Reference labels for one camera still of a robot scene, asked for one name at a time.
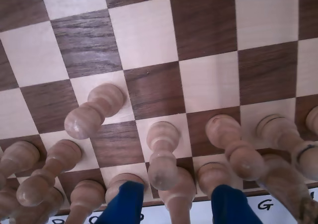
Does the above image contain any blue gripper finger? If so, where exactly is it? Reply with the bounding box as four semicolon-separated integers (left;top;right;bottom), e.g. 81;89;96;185
94;181;145;224
211;184;264;224

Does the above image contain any light wooden pawn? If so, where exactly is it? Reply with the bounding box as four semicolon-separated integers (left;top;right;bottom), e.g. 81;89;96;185
146;121;181;192
64;83;128;140
16;139;82;207
0;141;41;190
255;113;318;182
305;104;318;135
205;114;265;181

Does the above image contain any light wooden queen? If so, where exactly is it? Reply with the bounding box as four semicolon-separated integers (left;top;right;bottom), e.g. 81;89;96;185
104;173;147;205

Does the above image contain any light wooden bishop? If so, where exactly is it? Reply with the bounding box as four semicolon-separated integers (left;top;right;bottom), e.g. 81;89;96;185
197;162;233;197
70;179;106;224

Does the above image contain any light wooden king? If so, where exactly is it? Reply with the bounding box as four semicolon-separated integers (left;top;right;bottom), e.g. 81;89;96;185
158;166;197;224

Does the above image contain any white paper strip with letters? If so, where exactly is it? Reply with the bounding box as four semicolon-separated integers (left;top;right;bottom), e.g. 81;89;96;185
48;190;318;224

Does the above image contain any wooden chessboard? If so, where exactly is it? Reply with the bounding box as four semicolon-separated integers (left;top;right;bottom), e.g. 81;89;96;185
0;0;318;224

